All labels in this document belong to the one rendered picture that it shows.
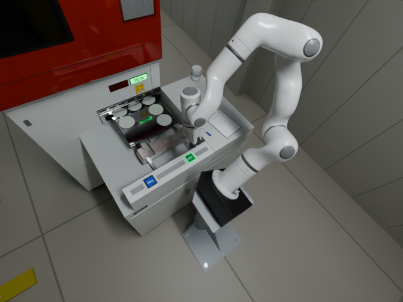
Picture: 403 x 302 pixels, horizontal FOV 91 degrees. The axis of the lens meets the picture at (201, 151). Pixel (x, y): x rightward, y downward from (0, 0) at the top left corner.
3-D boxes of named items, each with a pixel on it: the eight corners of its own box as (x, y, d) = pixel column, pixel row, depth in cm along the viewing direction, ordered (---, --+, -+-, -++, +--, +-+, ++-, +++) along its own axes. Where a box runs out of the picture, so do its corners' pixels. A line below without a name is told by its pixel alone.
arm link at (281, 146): (255, 162, 108) (291, 131, 98) (264, 185, 92) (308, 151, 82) (239, 150, 104) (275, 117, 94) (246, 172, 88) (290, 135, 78)
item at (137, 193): (126, 197, 114) (120, 189, 102) (202, 152, 136) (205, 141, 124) (134, 211, 111) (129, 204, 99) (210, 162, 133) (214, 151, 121)
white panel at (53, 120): (44, 148, 123) (-6, 102, 88) (159, 99, 155) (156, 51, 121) (45, 151, 122) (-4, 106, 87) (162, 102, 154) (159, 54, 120)
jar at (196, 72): (189, 77, 151) (189, 66, 143) (196, 74, 153) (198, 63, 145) (194, 82, 148) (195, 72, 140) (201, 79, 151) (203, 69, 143)
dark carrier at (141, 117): (106, 109, 135) (105, 108, 134) (151, 91, 148) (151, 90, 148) (130, 145, 123) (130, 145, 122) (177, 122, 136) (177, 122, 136)
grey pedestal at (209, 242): (241, 241, 188) (283, 225, 118) (204, 272, 171) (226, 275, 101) (210, 196, 206) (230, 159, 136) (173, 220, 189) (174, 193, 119)
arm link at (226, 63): (258, 74, 70) (201, 133, 82) (237, 54, 79) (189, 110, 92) (244, 59, 64) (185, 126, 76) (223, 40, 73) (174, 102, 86)
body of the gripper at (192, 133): (178, 117, 92) (180, 135, 100) (191, 130, 86) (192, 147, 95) (191, 111, 95) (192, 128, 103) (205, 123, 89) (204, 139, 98)
